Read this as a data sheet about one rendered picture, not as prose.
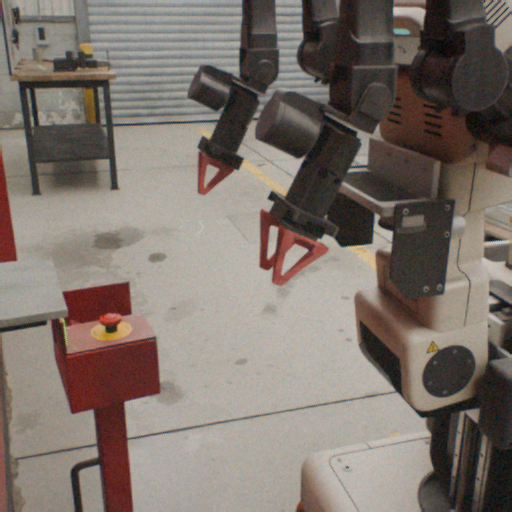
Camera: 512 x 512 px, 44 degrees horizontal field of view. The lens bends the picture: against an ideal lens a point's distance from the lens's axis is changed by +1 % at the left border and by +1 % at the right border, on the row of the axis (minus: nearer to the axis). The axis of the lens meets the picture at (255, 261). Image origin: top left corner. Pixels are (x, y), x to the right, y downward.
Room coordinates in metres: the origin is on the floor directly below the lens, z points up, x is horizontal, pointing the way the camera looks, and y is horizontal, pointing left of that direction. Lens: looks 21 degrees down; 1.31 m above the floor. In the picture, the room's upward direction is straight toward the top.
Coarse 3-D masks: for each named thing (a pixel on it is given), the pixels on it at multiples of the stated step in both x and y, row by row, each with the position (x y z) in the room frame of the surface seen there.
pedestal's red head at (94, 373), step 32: (96, 288) 1.14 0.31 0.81; (128, 288) 1.17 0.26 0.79; (64, 320) 1.12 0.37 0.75; (96, 320) 1.14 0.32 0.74; (128, 320) 1.05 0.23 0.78; (64, 352) 0.93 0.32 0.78; (96, 352) 0.95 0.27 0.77; (128, 352) 0.97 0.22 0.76; (64, 384) 0.97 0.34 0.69; (96, 384) 0.95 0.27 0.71; (128, 384) 0.97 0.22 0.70; (160, 384) 0.99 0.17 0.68
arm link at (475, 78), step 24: (432, 0) 0.82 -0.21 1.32; (456, 0) 0.80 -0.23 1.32; (480, 0) 0.81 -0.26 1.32; (432, 24) 0.82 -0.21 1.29; (456, 24) 0.79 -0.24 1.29; (480, 24) 0.78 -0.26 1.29; (432, 48) 0.85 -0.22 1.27; (480, 48) 0.78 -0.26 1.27; (456, 72) 0.77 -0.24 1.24; (480, 72) 0.78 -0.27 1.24; (504, 72) 0.79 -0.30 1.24; (456, 96) 0.77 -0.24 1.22; (480, 96) 0.78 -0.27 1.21
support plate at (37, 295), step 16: (0, 272) 0.75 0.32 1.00; (16, 272) 0.75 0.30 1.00; (32, 272) 0.75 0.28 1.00; (48, 272) 0.75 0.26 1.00; (0, 288) 0.70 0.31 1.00; (16, 288) 0.70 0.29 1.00; (32, 288) 0.70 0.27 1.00; (48, 288) 0.70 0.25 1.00; (0, 304) 0.65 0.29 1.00; (16, 304) 0.65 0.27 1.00; (32, 304) 0.65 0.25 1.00; (48, 304) 0.65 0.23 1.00; (64, 304) 0.65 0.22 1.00; (0, 320) 0.61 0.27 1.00; (16, 320) 0.62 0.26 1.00; (32, 320) 0.63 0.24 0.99
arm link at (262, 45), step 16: (256, 0) 1.18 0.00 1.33; (272, 0) 1.19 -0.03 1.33; (256, 16) 1.18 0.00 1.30; (272, 16) 1.19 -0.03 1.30; (240, 32) 1.22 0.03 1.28; (256, 32) 1.17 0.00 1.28; (272, 32) 1.18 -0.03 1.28; (240, 48) 1.22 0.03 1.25; (256, 48) 1.17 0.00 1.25; (272, 48) 1.18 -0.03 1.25; (240, 64) 1.22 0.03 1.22; (256, 64) 1.17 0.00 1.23; (272, 80) 1.18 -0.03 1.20
